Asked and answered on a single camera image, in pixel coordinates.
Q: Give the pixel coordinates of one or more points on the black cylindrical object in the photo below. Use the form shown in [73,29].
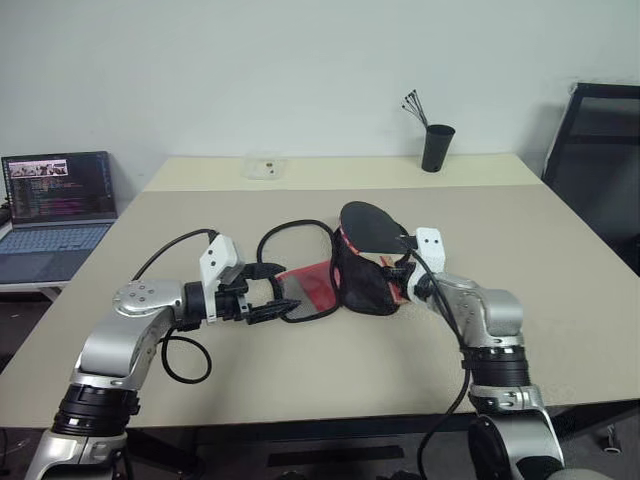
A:
[4,214]

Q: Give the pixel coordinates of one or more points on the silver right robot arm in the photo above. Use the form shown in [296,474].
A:
[495,320]

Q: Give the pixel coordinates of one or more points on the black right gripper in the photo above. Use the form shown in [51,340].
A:
[402,270]

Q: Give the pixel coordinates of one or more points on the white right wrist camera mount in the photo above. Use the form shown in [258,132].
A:
[431,245]

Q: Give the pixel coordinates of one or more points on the black office chair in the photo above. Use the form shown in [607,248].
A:
[600,165]

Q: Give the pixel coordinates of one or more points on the black red paddle case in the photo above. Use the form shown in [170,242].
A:
[362,287]

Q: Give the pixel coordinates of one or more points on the grey caster wheel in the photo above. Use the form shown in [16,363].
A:
[609,440]

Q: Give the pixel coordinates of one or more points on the white side table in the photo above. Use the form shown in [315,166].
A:
[35,289]

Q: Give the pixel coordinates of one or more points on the black plastic cup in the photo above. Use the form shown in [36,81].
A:
[437,150]

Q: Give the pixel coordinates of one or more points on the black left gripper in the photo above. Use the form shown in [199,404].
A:
[232,300]

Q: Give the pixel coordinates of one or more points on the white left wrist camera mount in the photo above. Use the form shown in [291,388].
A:
[217,252]

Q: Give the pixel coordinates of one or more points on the grey open laptop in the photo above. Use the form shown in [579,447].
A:
[55,225]

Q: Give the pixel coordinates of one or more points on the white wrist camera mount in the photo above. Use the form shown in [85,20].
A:
[217,252]
[431,245]

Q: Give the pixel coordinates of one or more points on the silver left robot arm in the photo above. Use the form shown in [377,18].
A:
[115,345]

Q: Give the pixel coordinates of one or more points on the clear plastic box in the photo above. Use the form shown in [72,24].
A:
[265,169]

